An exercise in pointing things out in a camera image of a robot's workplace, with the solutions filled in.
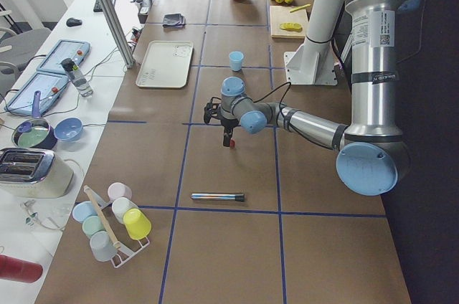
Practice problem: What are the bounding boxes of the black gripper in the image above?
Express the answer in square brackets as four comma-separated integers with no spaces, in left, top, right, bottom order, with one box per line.
[220,115,238,146]

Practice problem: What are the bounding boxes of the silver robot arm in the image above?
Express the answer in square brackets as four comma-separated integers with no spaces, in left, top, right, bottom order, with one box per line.
[204,0,410,196]

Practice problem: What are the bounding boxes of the pink cup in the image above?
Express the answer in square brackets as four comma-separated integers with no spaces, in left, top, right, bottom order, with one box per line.
[107,182,133,201]

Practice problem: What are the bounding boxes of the yellow cup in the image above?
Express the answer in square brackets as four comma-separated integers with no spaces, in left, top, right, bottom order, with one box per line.
[123,208,152,240]

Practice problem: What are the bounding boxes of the white cup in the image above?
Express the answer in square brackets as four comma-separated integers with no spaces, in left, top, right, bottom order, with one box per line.
[111,196,138,224]

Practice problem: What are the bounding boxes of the white cup rack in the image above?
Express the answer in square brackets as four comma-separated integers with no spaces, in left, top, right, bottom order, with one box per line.
[83,185,150,268]

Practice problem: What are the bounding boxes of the green cup on rack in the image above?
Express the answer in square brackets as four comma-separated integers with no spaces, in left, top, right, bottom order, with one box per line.
[82,215,105,239]

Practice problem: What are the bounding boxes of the light blue cup on rack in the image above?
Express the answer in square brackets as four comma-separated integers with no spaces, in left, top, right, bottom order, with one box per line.
[72,201,97,224]

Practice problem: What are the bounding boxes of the grey cup on rack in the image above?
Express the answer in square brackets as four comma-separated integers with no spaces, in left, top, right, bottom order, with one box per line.
[90,231,117,262]

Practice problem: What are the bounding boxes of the lemon slices row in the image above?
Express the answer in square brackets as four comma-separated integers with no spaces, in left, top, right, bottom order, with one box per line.
[279,22,303,32]

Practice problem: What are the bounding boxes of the yellow plastic knife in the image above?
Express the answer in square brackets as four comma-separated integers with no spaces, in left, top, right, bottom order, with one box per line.
[289,4,311,14]

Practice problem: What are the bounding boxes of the grey purple folded cloth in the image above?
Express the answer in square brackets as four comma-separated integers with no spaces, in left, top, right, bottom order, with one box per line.
[162,13,186,28]

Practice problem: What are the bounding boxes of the cream bear tray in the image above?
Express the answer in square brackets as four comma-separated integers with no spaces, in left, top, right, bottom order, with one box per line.
[136,40,194,89]

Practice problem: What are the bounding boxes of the clear water bottle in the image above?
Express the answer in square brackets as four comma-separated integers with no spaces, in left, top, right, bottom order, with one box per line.
[61,58,93,97]

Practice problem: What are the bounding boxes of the blue bowl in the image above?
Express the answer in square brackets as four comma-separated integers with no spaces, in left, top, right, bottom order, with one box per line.
[54,118,83,142]

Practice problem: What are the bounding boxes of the black computer mouse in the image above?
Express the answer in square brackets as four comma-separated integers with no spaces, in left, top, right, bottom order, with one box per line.
[66,17,82,27]

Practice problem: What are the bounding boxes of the blue teach pendant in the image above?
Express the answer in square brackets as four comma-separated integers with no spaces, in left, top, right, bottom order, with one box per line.
[36,39,90,75]
[3,71,71,118]

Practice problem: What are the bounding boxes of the dark blue pot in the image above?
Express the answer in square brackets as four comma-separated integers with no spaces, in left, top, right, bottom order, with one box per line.
[11,90,57,150]

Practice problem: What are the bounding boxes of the cream toaster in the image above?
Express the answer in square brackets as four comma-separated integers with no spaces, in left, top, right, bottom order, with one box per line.
[1,148,73,199]

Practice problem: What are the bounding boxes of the red bottle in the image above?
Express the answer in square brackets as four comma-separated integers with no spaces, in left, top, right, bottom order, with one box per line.
[1,255,43,283]

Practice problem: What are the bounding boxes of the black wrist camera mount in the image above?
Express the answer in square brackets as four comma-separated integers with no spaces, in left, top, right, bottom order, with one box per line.
[203,97,222,124]

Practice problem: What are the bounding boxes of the black camera cable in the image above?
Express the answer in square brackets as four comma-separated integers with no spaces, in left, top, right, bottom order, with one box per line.
[250,81,334,147]

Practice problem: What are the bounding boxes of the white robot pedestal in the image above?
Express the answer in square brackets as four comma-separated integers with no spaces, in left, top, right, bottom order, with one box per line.
[284,0,344,85]

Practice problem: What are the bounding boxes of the aluminium frame post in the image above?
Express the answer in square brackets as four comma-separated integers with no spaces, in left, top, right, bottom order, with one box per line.
[99,0,135,69]

